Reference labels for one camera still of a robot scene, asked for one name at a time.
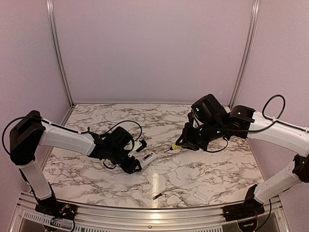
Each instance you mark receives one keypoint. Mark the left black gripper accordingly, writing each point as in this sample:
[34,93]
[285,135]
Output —
[129,167]

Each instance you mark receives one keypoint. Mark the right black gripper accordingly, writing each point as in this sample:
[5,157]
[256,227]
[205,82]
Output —
[188,141]

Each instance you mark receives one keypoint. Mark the yellow handled screwdriver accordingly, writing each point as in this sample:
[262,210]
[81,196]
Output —
[174,147]

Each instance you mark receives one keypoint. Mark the white remote control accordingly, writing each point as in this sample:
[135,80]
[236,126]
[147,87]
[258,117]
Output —
[144,164]

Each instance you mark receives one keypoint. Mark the white battery compartment cover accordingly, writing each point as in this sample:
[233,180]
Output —
[200,196]

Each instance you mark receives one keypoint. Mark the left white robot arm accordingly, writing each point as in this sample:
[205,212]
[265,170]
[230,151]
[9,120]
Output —
[32,131]

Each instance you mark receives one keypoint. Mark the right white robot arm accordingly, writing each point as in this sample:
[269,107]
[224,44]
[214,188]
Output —
[245,122]

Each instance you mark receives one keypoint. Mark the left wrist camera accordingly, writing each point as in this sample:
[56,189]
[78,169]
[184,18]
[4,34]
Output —
[139,145]

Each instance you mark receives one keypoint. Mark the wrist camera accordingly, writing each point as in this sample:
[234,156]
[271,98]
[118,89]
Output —
[190,118]
[139,145]

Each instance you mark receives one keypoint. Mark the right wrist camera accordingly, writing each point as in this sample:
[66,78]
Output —
[190,118]

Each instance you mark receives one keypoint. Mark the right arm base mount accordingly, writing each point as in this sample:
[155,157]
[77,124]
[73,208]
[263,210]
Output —
[250,207]

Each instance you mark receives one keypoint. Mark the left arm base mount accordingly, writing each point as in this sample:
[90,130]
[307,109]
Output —
[52,207]

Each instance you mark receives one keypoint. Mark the front aluminium rail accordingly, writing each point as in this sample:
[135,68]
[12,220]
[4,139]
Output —
[91,218]

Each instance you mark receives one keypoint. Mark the right aluminium corner post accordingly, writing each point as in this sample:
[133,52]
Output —
[246,52]

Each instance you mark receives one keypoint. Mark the aluminium corner post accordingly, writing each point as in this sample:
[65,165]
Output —
[56,45]
[246,52]

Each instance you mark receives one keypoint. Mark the left aluminium corner post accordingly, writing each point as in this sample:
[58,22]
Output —
[56,45]

